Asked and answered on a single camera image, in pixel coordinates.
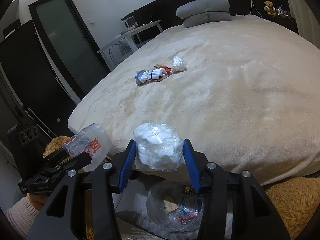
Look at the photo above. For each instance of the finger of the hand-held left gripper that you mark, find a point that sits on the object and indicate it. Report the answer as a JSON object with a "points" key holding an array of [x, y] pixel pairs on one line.
{"points": [[77, 161], [56, 156]]}

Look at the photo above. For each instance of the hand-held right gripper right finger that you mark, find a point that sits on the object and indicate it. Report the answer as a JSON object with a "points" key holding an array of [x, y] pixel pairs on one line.
{"points": [[191, 167]]}

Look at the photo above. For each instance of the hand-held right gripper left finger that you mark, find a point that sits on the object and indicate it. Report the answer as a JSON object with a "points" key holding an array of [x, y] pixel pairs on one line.
{"points": [[127, 165]]}

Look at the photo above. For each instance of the clear plastic bottle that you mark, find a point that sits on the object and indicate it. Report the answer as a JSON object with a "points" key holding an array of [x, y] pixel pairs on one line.
{"points": [[100, 142]]}

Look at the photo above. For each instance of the large white plastic bag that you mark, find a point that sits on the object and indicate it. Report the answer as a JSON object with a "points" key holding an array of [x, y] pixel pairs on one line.
{"points": [[157, 145]]}

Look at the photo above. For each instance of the bin with clear plastic liner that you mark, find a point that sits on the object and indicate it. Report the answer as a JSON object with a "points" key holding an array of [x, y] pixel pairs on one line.
{"points": [[160, 205]]}

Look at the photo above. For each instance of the white and blue snack wrapper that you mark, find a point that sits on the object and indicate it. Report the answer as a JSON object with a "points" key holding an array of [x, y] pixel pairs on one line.
{"points": [[150, 76]]}

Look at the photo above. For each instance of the red snack wrapper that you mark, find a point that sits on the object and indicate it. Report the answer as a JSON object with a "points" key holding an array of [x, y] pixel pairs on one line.
{"points": [[166, 68]]}

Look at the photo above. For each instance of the small white plastic bag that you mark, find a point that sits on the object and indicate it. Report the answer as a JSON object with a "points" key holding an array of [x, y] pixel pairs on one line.
{"points": [[178, 65]]}

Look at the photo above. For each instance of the person's left forearm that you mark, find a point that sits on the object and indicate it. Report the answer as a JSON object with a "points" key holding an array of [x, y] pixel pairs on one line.
{"points": [[17, 215]]}

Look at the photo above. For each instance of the person's left hand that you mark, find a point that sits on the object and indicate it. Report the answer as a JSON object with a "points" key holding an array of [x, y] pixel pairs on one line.
{"points": [[37, 201]]}

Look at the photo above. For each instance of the bed with beige blanket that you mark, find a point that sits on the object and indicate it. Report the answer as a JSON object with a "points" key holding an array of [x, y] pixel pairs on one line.
{"points": [[225, 92]]}

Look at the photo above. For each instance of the black wardrobe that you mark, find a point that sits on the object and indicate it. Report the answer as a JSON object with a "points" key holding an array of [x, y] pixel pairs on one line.
{"points": [[30, 75]]}

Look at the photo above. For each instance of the brown fluffy rug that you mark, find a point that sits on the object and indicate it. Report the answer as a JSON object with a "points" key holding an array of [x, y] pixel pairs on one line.
{"points": [[295, 205]]}

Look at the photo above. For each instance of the dark frosted glass door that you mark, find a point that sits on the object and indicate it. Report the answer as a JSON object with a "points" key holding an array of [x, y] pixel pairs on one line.
{"points": [[65, 35]]}

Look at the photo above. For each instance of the white desk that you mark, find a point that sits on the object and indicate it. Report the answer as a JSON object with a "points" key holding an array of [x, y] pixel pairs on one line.
{"points": [[140, 26]]}

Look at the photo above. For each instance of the grey quilted pillow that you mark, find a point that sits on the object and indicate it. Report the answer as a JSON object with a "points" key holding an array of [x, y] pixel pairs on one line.
{"points": [[207, 20]]}

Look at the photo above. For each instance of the folded grey quilt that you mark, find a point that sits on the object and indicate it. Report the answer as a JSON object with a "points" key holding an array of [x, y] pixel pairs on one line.
{"points": [[202, 5]]}

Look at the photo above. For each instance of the brown teddy bear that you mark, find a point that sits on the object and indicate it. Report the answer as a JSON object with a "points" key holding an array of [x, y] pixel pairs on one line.
{"points": [[269, 7]]}

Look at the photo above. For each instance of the cluster of small bottles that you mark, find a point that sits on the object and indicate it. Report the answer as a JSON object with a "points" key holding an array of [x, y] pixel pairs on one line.
{"points": [[283, 12]]}

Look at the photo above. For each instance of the cream curtain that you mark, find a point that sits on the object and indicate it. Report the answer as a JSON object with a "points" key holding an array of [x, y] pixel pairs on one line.
{"points": [[300, 10]]}

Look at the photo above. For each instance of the white light switch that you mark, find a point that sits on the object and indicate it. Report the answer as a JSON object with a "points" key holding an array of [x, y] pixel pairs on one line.
{"points": [[92, 21]]}

